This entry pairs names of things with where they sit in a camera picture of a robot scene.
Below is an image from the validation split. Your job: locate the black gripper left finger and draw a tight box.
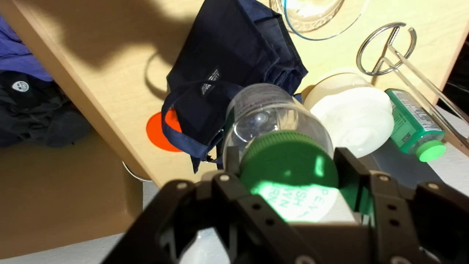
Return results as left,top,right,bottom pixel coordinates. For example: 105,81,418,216
212,145,320,264

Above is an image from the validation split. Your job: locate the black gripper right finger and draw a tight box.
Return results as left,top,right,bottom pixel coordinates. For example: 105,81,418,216
335,145,423,264

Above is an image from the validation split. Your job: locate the clear bottle green cap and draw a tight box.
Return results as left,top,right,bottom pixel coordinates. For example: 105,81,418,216
222,82,358,225

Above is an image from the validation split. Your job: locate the small green bottle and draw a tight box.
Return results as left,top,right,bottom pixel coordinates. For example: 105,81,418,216
385,87,449,165

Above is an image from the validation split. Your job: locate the navy fabric bag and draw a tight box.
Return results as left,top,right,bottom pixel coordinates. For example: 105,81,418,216
160,0,310,173

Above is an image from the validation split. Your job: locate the white round container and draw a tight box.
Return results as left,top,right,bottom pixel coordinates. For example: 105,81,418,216
301,72,396,159

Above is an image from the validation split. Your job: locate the orange round disc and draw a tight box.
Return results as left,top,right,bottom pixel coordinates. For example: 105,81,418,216
146,107,185,154

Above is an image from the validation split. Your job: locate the clear glass bowl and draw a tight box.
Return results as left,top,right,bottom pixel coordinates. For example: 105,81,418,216
269,0,369,43

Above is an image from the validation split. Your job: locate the black cloth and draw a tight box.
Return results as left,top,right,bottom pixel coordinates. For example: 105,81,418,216
0,71,95,148

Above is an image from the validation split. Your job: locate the purple cloth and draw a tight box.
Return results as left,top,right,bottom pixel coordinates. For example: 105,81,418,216
0,13,55,82

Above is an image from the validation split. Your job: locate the thin white cable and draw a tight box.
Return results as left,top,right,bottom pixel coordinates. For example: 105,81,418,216
121,160,155,184

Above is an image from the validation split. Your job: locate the metal wire whisk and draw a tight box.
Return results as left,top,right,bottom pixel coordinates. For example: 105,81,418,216
355,21,469,148

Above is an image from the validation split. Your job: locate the thin clear ring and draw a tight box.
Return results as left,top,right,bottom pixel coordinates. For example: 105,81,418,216
144,50,171,101

